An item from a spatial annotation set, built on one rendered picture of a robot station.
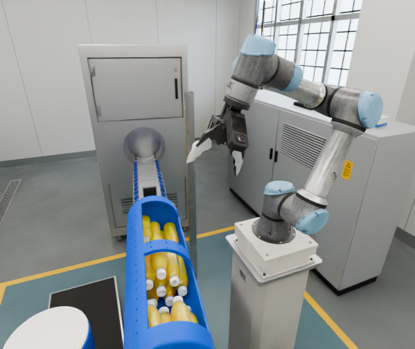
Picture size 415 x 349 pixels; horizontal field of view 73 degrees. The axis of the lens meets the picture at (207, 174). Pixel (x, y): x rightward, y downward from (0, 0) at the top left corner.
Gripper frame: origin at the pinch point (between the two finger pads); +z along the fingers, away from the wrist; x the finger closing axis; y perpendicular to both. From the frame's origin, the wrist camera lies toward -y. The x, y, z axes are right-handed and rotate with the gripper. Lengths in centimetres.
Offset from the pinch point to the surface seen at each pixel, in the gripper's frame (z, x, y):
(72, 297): 178, 29, 105
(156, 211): 59, -5, 67
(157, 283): 62, -3, 18
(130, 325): 55, 9, -7
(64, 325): 78, 29, 9
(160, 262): 52, -1, 19
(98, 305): 171, 10, 93
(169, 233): 62, -11, 52
